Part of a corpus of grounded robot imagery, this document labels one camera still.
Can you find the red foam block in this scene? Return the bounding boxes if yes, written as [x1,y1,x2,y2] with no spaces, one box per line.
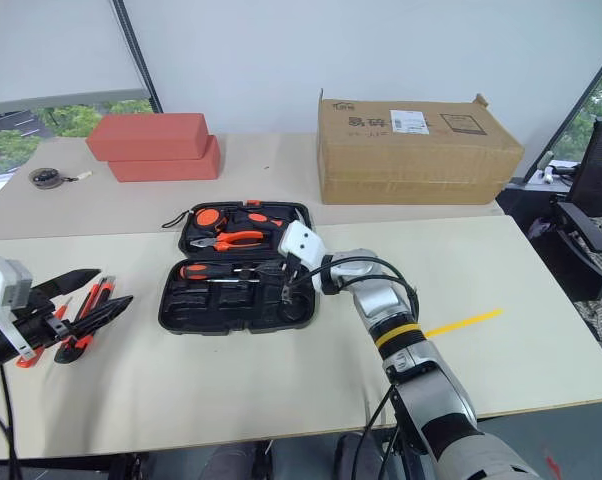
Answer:
[85,112,210,162]
[106,134,222,184]

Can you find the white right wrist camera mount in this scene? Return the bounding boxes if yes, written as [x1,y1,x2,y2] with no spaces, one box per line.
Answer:
[277,220,328,274]

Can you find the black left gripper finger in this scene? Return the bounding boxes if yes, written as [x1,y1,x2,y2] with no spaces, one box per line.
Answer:
[64,294,135,337]
[30,268,103,304]

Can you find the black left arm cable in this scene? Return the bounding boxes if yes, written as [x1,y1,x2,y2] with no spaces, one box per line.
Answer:
[0,362,22,459]

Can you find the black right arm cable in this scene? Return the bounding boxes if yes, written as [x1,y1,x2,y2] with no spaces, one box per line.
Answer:
[286,254,423,480]

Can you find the round black disc with cord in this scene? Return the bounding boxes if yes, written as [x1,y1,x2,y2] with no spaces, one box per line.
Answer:
[29,167,94,191]

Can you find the orange black handled screwdriver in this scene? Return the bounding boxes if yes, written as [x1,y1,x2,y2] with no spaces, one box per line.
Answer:
[179,263,262,284]

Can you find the black window post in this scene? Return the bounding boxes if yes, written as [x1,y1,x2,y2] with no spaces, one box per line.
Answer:
[530,47,602,171]
[115,0,164,114]

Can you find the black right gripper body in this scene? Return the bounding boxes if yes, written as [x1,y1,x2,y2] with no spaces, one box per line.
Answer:
[279,254,316,297]

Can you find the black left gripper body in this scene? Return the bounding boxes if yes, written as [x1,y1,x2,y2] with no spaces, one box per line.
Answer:
[11,298,75,357]

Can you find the orange black utility knife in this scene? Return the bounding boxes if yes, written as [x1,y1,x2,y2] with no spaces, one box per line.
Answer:
[53,274,120,366]

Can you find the plaid cloth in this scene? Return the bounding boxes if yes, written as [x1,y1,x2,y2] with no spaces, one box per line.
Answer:
[528,214,602,364]

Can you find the small precision screwdriver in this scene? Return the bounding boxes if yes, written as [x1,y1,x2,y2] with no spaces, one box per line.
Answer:
[50,295,76,326]

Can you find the orange black tape measure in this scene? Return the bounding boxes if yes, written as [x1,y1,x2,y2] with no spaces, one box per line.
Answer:
[161,207,224,231]

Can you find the black office chair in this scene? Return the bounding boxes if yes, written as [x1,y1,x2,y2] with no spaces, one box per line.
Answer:
[550,117,602,301]

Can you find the white shipping label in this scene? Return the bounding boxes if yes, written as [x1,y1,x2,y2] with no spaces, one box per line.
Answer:
[390,110,426,134]

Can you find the black plastic tool case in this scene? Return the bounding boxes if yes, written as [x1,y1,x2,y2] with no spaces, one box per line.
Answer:
[157,199,318,337]

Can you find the orange handled pliers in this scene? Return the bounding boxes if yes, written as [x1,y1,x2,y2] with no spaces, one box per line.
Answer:
[189,229,266,254]

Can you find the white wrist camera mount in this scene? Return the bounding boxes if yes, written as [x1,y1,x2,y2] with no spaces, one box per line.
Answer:
[0,255,36,362]
[277,220,328,274]

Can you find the dark rounded shape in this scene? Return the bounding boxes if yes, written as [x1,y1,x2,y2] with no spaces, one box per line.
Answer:
[333,432,382,480]
[200,439,268,480]

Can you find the brown cardboard box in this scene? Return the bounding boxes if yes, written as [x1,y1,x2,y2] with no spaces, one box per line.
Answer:
[316,88,526,206]

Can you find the small orange tool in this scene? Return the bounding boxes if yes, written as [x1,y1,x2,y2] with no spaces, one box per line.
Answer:
[14,347,45,370]

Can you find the black orange tool handle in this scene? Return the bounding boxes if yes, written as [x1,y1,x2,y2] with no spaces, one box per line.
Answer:
[230,209,285,231]

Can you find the dark side desk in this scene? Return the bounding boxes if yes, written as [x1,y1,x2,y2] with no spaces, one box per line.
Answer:
[520,159,582,192]

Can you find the white roller blind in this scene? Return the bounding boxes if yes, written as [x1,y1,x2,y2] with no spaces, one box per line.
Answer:
[0,0,150,109]

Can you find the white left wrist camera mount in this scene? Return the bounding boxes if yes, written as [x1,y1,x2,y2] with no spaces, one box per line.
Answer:
[0,255,36,362]

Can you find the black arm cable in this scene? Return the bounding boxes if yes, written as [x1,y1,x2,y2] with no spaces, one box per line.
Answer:
[286,254,423,480]
[0,362,22,459]

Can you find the small white object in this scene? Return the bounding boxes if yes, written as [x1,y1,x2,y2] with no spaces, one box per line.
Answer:
[539,149,558,183]

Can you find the yellow tape strip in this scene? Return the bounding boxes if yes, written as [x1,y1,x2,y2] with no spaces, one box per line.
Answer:
[424,308,504,339]

